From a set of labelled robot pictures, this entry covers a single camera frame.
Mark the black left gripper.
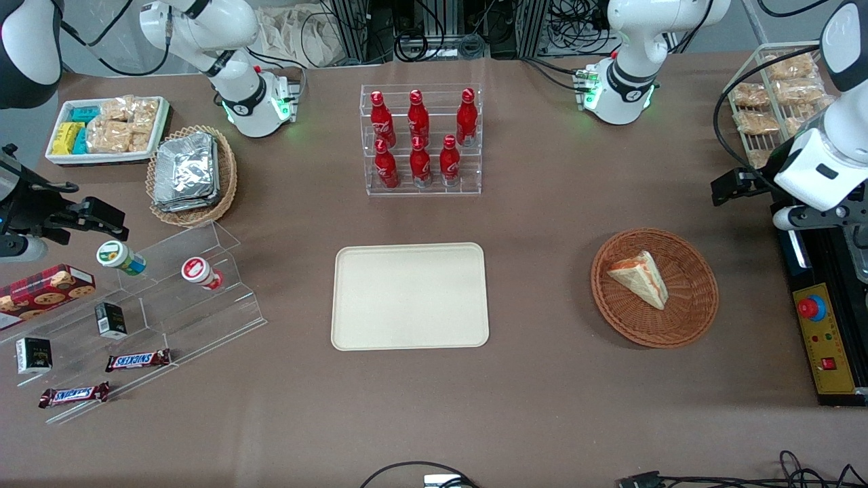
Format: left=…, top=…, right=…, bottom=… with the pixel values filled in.
left=711, top=144, right=794, bottom=207

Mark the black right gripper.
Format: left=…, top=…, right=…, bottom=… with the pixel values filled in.
left=0, top=152, right=129, bottom=247

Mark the brown wicker basket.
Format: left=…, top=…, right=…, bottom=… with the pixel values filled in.
left=591, top=228, right=719, bottom=349

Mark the triangular wrapped sandwich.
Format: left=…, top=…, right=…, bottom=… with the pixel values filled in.
left=606, top=250, right=670, bottom=311

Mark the light wicker basket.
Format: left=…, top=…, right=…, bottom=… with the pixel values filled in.
left=145, top=125, right=239, bottom=227

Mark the beige plastic tray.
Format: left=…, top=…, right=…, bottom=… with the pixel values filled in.
left=331, top=242, right=490, bottom=352

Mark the green lid yogurt cup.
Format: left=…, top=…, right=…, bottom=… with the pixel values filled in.
left=96, top=240, right=147, bottom=277

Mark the white rectangular snack bin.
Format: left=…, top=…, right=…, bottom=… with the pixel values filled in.
left=45, top=96, right=171, bottom=167

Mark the red plaid cookie box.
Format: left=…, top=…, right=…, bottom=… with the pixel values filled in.
left=0, top=264, right=96, bottom=331

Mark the yellow snack packet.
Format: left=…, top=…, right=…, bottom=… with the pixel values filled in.
left=52, top=121, right=83, bottom=156

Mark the small black carton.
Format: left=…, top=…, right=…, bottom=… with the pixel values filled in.
left=94, top=302, right=129, bottom=340
left=15, top=336, right=54, bottom=375

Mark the silver foil pouch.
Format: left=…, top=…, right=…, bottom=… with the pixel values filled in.
left=153, top=131, right=222, bottom=213

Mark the red lid yogurt cup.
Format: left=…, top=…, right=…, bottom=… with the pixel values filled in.
left=180, top=256, right=224, bottom=291

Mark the brown Snickers bar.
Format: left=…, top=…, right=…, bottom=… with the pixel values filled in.
left=104, top=348, right=172, bottom=373
left=38, top=381, right=111, bottom=409

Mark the clear acrylic stepped shelf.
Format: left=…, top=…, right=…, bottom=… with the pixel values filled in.
left=0, top=220, right=268, bottom=426

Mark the black yellow control box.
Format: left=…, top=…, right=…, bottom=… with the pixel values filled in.
left=773, top=224, right=868, bottom=408

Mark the beige cloth bag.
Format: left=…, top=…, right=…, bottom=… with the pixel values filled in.
left=254, top=5, right=341, bottom=69

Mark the red cola bottle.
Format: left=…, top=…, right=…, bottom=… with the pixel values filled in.
left=374, top=138, right=401, bottom=190
left=456, top=87, right=479, bottom=148
left=407, top=89, right=431, bottom=144
left=370, top=90, right=396, bottom=146
left=410, top=136, right=433, bottom=189
left=439, top=134, right=462, bottom=188

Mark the clear acrylic bottle rack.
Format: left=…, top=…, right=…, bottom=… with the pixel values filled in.
left=359, top=83, right=484, bottom=198

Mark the white wire rack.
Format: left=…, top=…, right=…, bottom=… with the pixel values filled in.
left=722, top=41, right=843, bottom=171

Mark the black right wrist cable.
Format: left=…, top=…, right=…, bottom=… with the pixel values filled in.
left=14, top=169, right=79, bottom=195

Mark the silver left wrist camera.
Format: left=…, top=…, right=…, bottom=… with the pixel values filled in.
left=773, top=205, right=868, bottom=232

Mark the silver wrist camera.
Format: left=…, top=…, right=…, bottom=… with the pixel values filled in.
left=0, top=234, right=49, bottom=265
left=773, top=205, right=868, bottom=232

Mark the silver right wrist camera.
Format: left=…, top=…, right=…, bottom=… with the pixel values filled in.
left=0, top=234, right=49, bottom=265

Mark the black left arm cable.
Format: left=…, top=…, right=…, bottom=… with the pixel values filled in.
left=711, top=42, right=832, bottom=188

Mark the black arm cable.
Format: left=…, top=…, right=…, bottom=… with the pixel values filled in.
left=711, top=42, right=832, bottom=188
left=60, top=0, right=172, bottom=77

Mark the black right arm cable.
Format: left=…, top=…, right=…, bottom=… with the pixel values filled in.
left=60, top=0, right=172, bottom=77

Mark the black cable bundle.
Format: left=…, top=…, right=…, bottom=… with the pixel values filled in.
left=549, top=0, right=612, bottom=56

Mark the aluminium frame post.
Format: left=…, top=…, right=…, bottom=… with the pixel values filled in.
left=521, top=0, right=551, bottom=59
left=327, top=0, right=371, bottom=65

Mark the black cable with connector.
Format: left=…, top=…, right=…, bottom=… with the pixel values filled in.
left=616, top=450, right=868, bottom=488

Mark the black looped cable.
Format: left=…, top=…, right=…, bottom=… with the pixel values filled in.
left=359, top=460, right=483, bottom=488

